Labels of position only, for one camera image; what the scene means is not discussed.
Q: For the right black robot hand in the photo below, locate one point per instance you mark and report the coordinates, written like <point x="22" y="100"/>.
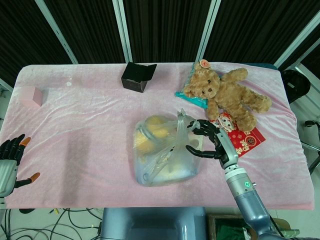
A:
<point x="220" y="142"/>

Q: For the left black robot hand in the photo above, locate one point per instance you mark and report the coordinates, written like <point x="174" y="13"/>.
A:
<point x="10" y="155"/>

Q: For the clear plastic bag with food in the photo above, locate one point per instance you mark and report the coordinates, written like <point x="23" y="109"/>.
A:
<point x="162" y="152"/>

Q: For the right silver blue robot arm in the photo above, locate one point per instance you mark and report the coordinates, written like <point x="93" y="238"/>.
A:
<point x="247" y="197"/>

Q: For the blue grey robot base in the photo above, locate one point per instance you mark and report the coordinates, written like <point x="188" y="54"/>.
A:
<point x="152" y="223"/>

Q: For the red envelope with cartoon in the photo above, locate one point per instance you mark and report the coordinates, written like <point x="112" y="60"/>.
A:
<point x="240" y="137"/>

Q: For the brown teddy bear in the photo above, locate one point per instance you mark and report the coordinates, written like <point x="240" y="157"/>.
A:
<point x="225" y="92"/>

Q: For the teal snack packet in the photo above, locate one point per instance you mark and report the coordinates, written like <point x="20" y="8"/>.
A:
<point x="193" y="96"/>

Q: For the pink rectangular block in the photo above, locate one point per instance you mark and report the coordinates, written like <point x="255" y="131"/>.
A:
<point x="31" y="96"/>

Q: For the pink velvet tablecloth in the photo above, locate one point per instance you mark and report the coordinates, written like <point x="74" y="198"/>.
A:
<point x="82" y="130"/>

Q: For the black office chair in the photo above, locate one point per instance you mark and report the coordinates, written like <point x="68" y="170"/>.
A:
<point x="296" y="85"/>

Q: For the black open cardboard box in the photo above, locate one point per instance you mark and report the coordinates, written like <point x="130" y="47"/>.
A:
<point x="136" y="77"/>

